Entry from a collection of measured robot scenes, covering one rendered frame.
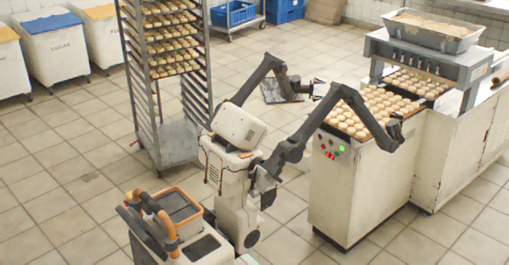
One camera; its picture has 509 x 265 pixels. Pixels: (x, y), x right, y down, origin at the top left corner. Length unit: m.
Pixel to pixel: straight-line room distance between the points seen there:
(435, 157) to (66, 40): 3.76
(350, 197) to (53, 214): 2.09
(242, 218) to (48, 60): 3.48
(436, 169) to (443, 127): 0.31
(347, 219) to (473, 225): 1.04
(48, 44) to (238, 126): 3.47
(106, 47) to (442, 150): 3.75
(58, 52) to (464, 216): 4.08
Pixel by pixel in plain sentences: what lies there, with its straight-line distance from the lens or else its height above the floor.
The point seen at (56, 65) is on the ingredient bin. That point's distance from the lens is 5.21.
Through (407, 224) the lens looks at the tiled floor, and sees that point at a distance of 3.36.
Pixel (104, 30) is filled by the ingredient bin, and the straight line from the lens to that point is 5.33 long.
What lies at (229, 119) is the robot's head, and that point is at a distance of 1.94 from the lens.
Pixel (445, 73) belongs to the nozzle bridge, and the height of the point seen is 1.06.
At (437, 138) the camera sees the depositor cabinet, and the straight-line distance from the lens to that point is 3.06.
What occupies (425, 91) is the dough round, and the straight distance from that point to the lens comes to 3.04.
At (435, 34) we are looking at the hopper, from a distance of 2.89.
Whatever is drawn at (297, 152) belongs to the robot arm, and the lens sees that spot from 1.90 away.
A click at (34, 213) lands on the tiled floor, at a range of 3.67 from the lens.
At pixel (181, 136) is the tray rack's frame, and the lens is 3.89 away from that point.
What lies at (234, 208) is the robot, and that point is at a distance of 2.12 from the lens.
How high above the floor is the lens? 2.20
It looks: 29 degrees down
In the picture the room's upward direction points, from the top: straight up
